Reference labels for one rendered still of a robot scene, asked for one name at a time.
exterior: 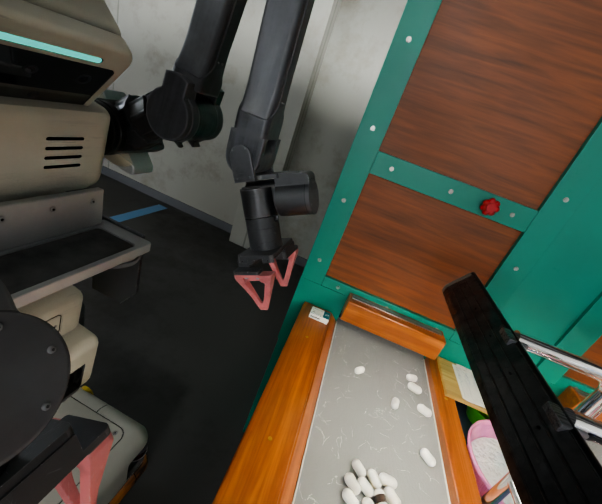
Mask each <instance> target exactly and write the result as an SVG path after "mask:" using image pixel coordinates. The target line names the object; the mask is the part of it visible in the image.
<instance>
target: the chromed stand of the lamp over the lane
mask: <svg viewBox="0 0 602 504"><path fill-rule="evenodd" d="M499 333H500V335H501V337H502V339H503V340H504V342H505V344H506V345H509V344H511V343H516V342H518V341H517V340H516V338H515V336H516V337H517V339H518V340H519V341H520V342H521V343H522V345H523V346H524V348H525V349H526V351H529V352H531V353H533V354H536V355H538V356H541V357H543V358H545V359H548V360H550V361H552V362H555V363H557V364H560V365H562V366H564V367H567V368H569V369H572V370H574V371H576V372H579V373H581V374H583V375H586V376H588V377H591V378H593V379H595V380H597V381H599V385H598V387H597V388H596V389H595V390H594V391H593V392H592V393H590V394H589V395H588V396H587V397H586V398H585V399H584V400H583V401H582V402H581V403H580V404H579V405H578V406H577V407H576V408H575V409H574V410H573V409H571V408H567V407H566V408H564V407H563V410H564V411H565V413H566V414H567V416H568V417H569V419H570V420H571V422H572V423H573V425H574V426H575V427H576V428H577V429H578V431H579V432H580V433H581V435H582V436H583V438H584V439H585V441H592V442H594V443H597V444H599V445H601V446H602V422H601V421H599V420H596V419H595V418H596V417H597V416H598V415H599V414H601V413H602V365H601V364H598V363H596V362H593V361H591V360H589V359H586V358H584V357H581V356H579V355H577V354H574V353H572V352H569V351H567V350H565V349H562V348H560V347H557V346H555V345H553V344H550V343H548V342H545V341H543V340H540V339H538V338H536V337H533V336H531V335H528V334H526V333H524V332H521V331H519V330H515V331H513V333H514V334H515V336H514V335H513V333H512V332H511V330H509V329H507V328H504V327H502V328H501V329H500V331H499ZM542 408H543V410H544V411H545V413H546V415H547V417H548V418H549V420H550V422H551V423H552V425H553V427H554V429H555V430H556V431H557V432H560V431H564V430H567V429H568V430H571V429H573V427H572V425H571V424H570V422H569V421H568V419H567V418H566V416H565V414H564V413H563V411H562V410H561V408H560V407H559V405H557V404H555V403H552V402H550V401H547V402H546V403H545V404H544V405H543V406H542ZM510 494H511V496H512V499H513V502H514V504H521V502H520V500H519V497H518V494H517V492H516V489H515V486H514V484H513V481H512V478H511V475H510V473H509V471H508V472H507V473H506V474H505V475H504V476H503V477H502V478H501V479H500V480H499V481H498V482H497V483H496V484H494V485H493V486H492V487H491V488H490V489H489V490H488V491H487V492H486V493H485V494H484V495H483V496H482V497H481V501H482V504H500V503H501V502H502V501H503V500H504V499H505V498H506V497H508V496H509V495H510Z"/></svg>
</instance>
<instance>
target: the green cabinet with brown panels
mask: <svg viewBox="0 0 602 504"><path fill-rule="evenodd" d="M491 198H495V199H496V201H499V202H500V206H499V208H500V210H499V211H498V212H495V214H494V215H493V216H489V215H488V214H487V215H484V214H483V213H482V211H483V210H481V209H480V206H481V205H483V201H484V200H486V199H487V200H489V199H491ZM471 272H475V273H476V274H477V276H478V277H479V279H480V280H481V282H482V284H483V285H484V287H485V288H486V290H487V291H488V293H489V294H490V296H491V297H492V299H493V300H494V302H495V303H496V305H497V306H498V308H499V310H500V311H501V313H502V314H503V316H504V317H505V319H506V320H507V322H508V323H509V325H510V326H511V328H512V329H513V331H515V330H519V331H521V332H524V333H526V334H528V335H531V336H533V337H536V338H538V339H540V340H543V341H545V342H548V343H550V344H553V345H555V346H557V347H560V348H562V349H565V350H567V351H569V352H572V353H574V354H577V355H579V356H581V357H584V358H586V359H589V360H591V361H593V362H596V363H598V364H601V365H602V0H407V3H406V5H405V8H404V11H403V13H402V16H401V18H400V21H399V24H398V26H397V29H396V31H395V34H394V37H393V39H392V42H391V44H390V47H389V50H388V52H387V55H386V57H385V60H384V63H383V65H382V68H381V70H380V73H379V76H378V78H377V81H376V83H375V86H374V88H373V91H372V94H371V96H370V99H369V101H368V104H367V107H366V109H365V112H364V114H363V117H362V120H361V122H360V125H359V127H358V130H357V133H356V135H355V138H354V140H353V143H352V146H351V148H350V151H349V153H348V156H347V159H346V161H345V164H344V166H343V169H342V172H341V174H340V177H339V179H338V182H337V185H336V187H335V190H334V192H333V195H332V197H331V200H330V203H329V205H328V208H327V210H326V213H325V216H324V218H323V221H322V223H321V226H320V229H319V231H318V234H317V236H316V239H315V242H314V244H313V247H312V249H311V252H310V255H309V257H308V260H307V262H306V265H305V268H304V270H303V273H302V275H301V277H303V278H305V279H308V280H310V281H312V282H315V283H317V284H320V285H322V286H324V287H327V288H329V289H331V290H334V291H336V292H338V293H341V294H343V295H345V296H349V294H350V293H353V294H356V295H358V296H360V297H363V298H365V299H367V300H370V301H372V302H374V303H377V304H379V305H382V306H384V307H386V308H389V309H391V310H393V311H396V312H398V313H400V314H403V315H405V316H407V317H410V318H412V319H414V320H417V321H419V322H422V323H424V324H426V325H429V326H431V327H433V328H436V329H438V330H440V331H442V332H443V334H444V337H445V338H446V339H449V340H451V341H453V342H456V343H458V344H460V345H462V343H461V341H460V338H459V335H458V333H457V330H456V327H455V325H454V322H453V319H452V316H451V314H450V311H449V308H448V306H447V303H446V300H445V298H444V295H443V292H442V289H443V287H444V286H445V285H446V284H448V283H450V282H452V281H454V280H456V279H458V278H460V277H462V276H464V275H466V274H468V273H471ZM527 352H528V354H529V355H530V357H531V358H532V360H533V362H534V363H535V365H536V366H537V368H538V369H539V371H540V372H541V374H542V375H543V377H544V378H545V380H546V381H547V382H549V383H552V384H554V385H556V386H559V387H561V388H563V389H566V388H567V387H568V386H572V387H575V388H577V389H579V390H582V391H584V392H586V393H589V394H590V393H592V392H593V391H594V390H595V389H596V388H597V387H598V385H599V381H597V380H595V379H593V378H591V377H588V376H586V375H583V374H581V373H579V372H576V371H574V370H572V369H569V368H567V367H564V366H562V365H560V364H557V363H555V362H552V361H550V360H548V359H545V358H543V357H541V356H538V355H536V354H533V353H531V352H529V351H527Z"/></svg>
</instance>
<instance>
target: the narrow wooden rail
mask: <svg viewBox="0 0 602 504"><path fill-rule="evenodd" d="M425 366H426V371H427V377H428V382H429V388H430V393H431V399H432V404H433V410H434V415H435V421H436V426H437V432H438V437H439V443H440V448H441V453H442V459H443V464H444V470H445V475H446V481H447V486H448V492H449V497H450V503H451V504H482V501H481V497H480V493H479V489H478V486H477V482H476V478H475V474H474V471H473V467H472V463H471V459H470V456H469V452H468V448H467V445H466V441H465V437H464V433H463V430H462V426H461V422H460V418H459V415H458V411H457V407H456V403H455V400H454V399H452V398H449V397H447V396H445V394H444V390H443V385H442V381H441V377H440V373H439V368H438V364H437V360H436V359H435V360H433V359H430V358H428V357H426V358H425Z"/></svg>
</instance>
